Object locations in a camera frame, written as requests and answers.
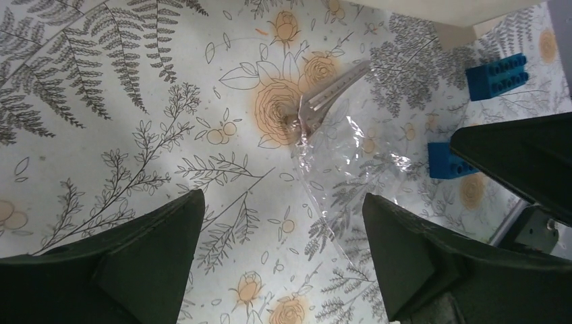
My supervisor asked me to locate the cream three-drawer organizer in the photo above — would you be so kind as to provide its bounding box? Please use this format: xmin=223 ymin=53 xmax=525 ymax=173
xmin=356 ymin=0 xmax=541 ymax=50

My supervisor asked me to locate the blue lego brick left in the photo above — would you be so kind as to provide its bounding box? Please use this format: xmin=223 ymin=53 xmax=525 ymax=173
xmin=427 ymin=142 xmax=478 ymax=180

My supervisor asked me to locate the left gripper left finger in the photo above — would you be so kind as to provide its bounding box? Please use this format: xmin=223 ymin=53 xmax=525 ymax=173
xmin=1 ymin=190 xmax=205 ymax=323

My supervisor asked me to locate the clear plastic bag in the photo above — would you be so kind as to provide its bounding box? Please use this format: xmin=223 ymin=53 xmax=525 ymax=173
xmin=292 ymin=59 xmax=411 ymax=268

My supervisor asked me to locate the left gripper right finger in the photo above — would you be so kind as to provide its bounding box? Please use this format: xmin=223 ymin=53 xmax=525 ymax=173
xmin=362 ymin=193 xmax=571 ymax=323

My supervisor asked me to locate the blue lego brick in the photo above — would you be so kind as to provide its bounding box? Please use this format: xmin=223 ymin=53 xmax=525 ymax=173
xmin=465 ymin=53 xmax=530 ymax=101
xmin=427 ymin=142 xmax=478 ymax=180

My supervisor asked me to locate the blue lego brick right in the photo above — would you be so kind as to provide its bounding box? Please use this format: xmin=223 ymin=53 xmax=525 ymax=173
xmin=465 ymin=53 xmax=530 ymax=101

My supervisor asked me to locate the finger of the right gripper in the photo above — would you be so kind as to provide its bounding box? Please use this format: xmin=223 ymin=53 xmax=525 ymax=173
xmin=450 ymin=113 xmax=571 ymax=226

